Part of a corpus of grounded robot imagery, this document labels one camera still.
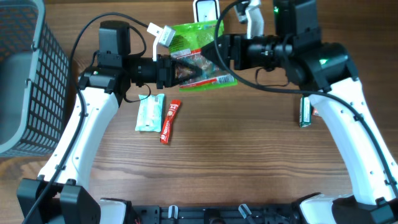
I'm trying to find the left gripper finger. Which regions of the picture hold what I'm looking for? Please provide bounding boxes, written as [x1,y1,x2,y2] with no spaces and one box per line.
[174,58,203,77]
[174,73,201,86]

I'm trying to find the red snack bar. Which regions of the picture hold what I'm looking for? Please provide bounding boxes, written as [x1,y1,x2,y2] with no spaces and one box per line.
[160,100,181,144]

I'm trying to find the green candy bag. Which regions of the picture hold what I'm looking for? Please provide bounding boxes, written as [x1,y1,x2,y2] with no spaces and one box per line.
[169,21,238,92]

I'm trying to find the light blue white packet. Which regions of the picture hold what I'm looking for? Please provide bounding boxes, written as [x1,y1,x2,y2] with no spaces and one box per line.
[135,93,165,133]

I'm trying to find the green white boxed item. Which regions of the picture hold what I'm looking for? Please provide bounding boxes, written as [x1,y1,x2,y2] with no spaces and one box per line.
[299,96,312,128]

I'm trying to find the small orange white packet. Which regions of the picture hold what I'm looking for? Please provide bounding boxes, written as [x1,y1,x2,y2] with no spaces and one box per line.
[312,108,319,116]

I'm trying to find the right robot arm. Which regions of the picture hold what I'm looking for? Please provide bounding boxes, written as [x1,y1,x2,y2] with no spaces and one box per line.
[201,1,397,223]

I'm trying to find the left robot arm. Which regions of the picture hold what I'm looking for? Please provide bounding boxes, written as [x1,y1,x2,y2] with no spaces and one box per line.
[17,21,181,223]

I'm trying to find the white barcode scanner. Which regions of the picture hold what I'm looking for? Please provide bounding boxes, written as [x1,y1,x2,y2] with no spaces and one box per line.
[192,0,220,22]

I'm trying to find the grey plastic shopping basket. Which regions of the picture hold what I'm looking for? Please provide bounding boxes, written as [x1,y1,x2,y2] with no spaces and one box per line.
[1,1,70,157]

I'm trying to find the right black cable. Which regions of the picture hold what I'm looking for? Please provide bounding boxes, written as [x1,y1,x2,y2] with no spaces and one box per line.
[213,0,398,190]

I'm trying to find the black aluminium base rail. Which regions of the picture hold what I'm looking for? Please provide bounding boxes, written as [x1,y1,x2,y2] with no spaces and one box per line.
[132,204,300,224]

